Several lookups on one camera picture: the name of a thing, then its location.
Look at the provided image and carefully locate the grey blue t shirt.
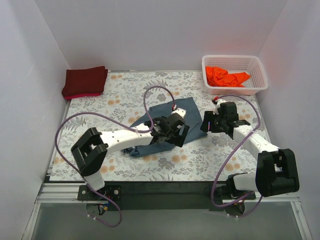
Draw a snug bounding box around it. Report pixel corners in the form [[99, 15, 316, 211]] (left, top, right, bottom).
[[122, 97, 207, 158]]

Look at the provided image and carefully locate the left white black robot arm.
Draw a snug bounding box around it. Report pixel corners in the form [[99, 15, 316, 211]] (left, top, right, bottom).
[[71, 113, 190, 200]]

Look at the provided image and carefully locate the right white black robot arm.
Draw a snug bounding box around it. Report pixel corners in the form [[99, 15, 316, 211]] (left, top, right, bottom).
[[200, 99, 300, 199]]

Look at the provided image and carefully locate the floral patterned table mat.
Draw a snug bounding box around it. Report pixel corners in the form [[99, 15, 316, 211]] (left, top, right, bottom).
[[50, 72, 269, 182]]

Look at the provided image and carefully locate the crumpled orange t shirt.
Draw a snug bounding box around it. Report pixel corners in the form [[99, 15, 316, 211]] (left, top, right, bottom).
[[205, 66, 251, 88]]

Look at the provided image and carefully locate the white plastic mesh basket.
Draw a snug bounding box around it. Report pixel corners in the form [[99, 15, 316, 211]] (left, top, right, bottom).
[[201, 55, 269, 96]]

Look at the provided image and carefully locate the folded dark red shirt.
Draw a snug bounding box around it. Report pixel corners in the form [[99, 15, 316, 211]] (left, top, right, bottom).
[[61, 66, 108, 100]]

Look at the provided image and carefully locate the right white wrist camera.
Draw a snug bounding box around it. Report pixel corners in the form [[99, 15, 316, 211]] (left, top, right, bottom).
[[212, 98, 226, 115]]

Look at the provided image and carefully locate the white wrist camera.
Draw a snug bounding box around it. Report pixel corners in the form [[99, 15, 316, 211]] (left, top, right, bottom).
[[170, 107, 187, 123], [212, 98, 226, 115]]

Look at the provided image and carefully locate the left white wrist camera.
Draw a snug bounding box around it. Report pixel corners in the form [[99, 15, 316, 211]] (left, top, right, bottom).
[[170, 107, 187, 123]]

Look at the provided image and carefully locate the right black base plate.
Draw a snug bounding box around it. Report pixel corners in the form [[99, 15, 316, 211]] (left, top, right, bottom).
[[213, 184, 256, 200]]

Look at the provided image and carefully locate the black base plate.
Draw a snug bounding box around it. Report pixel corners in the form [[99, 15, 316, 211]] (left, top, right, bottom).
[[77, 184, 122, 201], [213, 184, 256, 200]]

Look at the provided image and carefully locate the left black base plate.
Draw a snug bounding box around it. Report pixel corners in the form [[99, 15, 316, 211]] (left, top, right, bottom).
[[77, 184, 122, 201]]

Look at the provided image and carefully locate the aluminium front rail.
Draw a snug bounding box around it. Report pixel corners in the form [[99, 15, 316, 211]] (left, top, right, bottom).
[[36, 182, 301, 203]]

